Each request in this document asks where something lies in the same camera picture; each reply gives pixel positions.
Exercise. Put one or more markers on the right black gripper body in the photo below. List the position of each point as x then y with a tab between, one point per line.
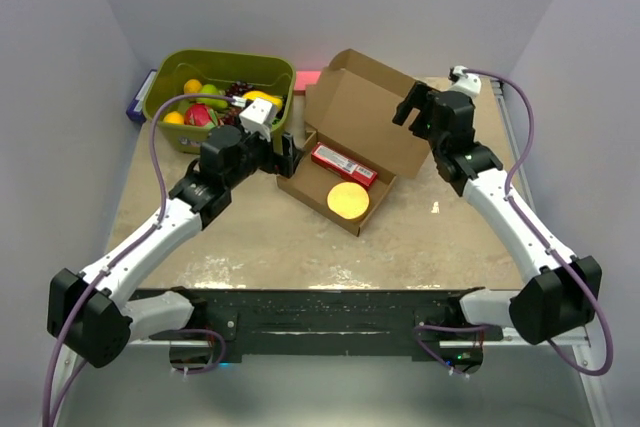
431	95

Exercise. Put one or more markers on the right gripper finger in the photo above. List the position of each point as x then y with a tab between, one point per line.
414	99
421	126

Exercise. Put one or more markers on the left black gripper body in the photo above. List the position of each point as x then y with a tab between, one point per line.
262	154

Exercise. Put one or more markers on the red rectangular packet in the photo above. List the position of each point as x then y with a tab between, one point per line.
343	166

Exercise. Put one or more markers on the large cardboard box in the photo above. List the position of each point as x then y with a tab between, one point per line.
358	97

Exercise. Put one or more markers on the orange round sponge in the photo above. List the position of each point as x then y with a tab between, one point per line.
348	200

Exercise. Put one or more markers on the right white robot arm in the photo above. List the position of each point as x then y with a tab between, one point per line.
557	282

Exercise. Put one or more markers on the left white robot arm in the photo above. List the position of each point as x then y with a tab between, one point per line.
93	313

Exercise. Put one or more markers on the small folded cardboard box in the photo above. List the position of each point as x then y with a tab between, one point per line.
312	108

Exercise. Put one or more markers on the purple rectangular box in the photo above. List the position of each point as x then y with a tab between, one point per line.
134	110

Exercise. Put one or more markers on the purple grapes front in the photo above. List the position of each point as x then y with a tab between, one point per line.
231	116

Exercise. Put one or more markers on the purple grapes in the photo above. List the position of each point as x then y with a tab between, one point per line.
238	89
231	116

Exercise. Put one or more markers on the yellow mango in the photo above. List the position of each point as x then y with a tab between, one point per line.
257	94

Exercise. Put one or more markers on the purple grapes back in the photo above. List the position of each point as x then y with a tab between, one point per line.
238	89

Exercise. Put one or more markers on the pink sticky note pad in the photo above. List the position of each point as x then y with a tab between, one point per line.
303	79

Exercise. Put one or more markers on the green pear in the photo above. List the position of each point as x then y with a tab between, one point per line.
212	98

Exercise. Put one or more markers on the orange fruit front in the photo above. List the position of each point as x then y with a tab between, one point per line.
174	118

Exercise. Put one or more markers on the orange fruit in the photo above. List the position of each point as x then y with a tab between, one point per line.
192	86
174	118

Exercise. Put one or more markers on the orange fruit back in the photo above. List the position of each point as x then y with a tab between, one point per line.
192	86

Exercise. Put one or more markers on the olive green plastic bin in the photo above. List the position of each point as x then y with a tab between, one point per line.
211	78

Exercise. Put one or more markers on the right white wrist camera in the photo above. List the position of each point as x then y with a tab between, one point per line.
464	82

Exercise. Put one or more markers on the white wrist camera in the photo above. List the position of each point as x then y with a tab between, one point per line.
255	117
464	82

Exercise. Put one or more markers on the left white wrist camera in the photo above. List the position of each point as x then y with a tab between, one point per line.
255	117

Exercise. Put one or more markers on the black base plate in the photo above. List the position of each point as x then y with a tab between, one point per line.
395	323

